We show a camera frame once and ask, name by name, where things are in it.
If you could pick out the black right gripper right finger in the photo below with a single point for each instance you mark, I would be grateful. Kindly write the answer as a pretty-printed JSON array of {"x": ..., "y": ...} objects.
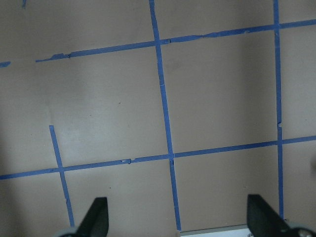
[{"x": 262, "y": 220}]

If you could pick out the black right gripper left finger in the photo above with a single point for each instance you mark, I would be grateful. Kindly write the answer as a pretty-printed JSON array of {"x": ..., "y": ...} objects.
[{"x": 96, "y": 220}]

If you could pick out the white plate at table edge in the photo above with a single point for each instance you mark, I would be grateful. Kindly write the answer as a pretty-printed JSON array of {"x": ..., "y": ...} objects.
[{"x": 229, "y": 231}]

